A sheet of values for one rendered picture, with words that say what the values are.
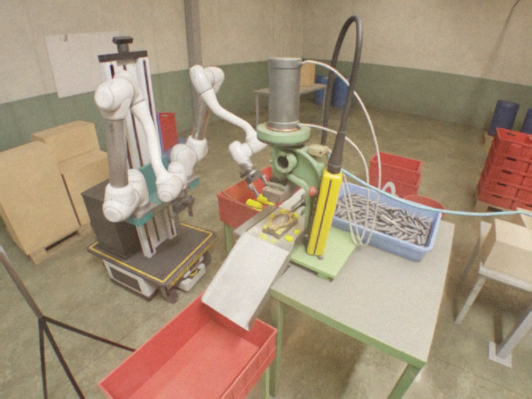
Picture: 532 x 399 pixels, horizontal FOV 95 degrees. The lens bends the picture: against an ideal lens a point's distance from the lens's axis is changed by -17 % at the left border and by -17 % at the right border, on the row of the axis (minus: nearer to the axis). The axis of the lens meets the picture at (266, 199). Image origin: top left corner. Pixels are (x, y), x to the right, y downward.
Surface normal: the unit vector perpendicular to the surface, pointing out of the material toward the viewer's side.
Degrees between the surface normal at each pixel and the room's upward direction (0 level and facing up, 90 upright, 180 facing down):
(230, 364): 0
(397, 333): 0
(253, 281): 30
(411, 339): 0
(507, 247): 90
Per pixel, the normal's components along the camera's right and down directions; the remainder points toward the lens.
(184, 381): 0.00, -0.87
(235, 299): -0.29, -0.54
